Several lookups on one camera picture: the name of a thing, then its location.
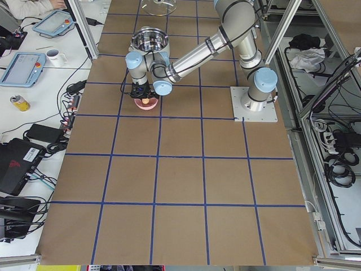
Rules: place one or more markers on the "yellow drink can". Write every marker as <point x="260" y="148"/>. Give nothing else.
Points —
<point x="20" y="103"/>

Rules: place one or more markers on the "black power adapter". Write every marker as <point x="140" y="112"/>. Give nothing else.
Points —
<point x="44" y="134"/>

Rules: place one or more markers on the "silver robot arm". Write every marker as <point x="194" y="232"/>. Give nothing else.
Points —
<point x="153" y="74"/>

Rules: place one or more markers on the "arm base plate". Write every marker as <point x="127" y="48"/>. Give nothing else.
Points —
<point x="248" y="110"/>

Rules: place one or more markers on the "white mug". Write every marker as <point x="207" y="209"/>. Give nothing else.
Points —
<point x="57" y="58"/>

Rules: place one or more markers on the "black red computer box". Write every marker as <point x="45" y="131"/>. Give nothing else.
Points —
<point x="18" y="159"/>

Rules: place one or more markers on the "glass pot lid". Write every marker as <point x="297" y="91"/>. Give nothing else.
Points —
<point x="158" y="7"/>

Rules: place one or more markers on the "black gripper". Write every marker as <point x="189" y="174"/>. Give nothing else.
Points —
<point x="148" y="90"/>

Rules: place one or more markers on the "black white cloth pile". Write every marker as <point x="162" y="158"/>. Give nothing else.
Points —
<point x="310" y="55"/>

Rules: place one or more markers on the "pink bowl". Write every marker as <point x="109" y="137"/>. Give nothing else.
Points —
<point x="152" y="104"/>

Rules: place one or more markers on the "blue teach pendant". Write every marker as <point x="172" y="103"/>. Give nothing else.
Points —
<point x="54" y="24"/>
<point x="24" y="70"/>

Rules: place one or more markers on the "white electric cooking pot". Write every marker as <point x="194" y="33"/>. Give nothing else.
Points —
<point x="150" y="39"/>

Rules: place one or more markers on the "person in white sleeve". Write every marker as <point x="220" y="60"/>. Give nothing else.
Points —
<point x="21" y="9"/>

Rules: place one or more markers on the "near blue teach pendant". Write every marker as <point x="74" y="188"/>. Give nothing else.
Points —
<point x="24" y="70"/>

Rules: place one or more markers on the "far blue teach pendant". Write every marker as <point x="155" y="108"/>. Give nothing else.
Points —
<point x="54" y="24"/>

